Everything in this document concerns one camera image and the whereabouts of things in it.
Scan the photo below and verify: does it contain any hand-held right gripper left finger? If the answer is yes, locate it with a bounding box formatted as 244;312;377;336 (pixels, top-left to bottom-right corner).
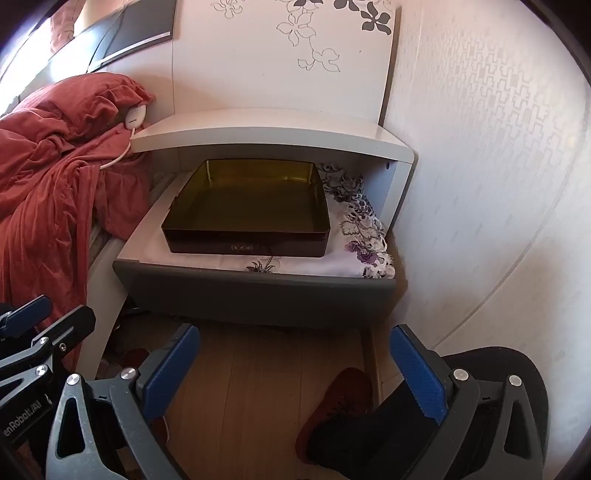
46;323;202;480

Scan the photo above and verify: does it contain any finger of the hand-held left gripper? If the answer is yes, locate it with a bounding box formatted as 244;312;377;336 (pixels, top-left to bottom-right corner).
0;294;52;333
0;305;96;402

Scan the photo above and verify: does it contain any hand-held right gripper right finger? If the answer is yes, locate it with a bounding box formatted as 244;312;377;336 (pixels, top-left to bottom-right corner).
390;324;550;480

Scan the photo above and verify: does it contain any grey-front nightstand drawer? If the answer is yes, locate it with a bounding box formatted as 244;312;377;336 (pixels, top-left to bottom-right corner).
113;256;399;330

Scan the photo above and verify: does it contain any brown tin box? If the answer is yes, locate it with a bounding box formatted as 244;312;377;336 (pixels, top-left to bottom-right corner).
161;159;332;257

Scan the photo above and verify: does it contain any red shoe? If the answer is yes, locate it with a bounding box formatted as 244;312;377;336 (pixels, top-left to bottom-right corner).
295;367;375;464

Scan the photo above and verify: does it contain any red fleece blanket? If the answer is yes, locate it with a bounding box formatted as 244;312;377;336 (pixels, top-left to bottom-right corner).
0;108;155;370

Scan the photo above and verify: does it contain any white floral folded cloth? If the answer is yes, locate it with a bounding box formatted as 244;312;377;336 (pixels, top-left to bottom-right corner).
139;161;398;280

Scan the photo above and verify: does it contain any white heating controller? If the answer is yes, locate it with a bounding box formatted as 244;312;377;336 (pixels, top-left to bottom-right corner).
124;104;149;130

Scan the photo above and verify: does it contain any red ruffled pillow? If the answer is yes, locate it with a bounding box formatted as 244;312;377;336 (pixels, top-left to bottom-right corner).
16;71;155;139

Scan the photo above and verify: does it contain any white bedside nightstand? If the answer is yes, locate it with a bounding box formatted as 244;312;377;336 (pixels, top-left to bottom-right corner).
113;108;419;333

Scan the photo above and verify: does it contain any bed headboard with dark panels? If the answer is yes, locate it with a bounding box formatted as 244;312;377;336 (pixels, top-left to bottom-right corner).
0;0;178;93

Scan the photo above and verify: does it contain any white controller cable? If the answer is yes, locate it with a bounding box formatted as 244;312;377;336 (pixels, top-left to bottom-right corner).
99;127;137;171

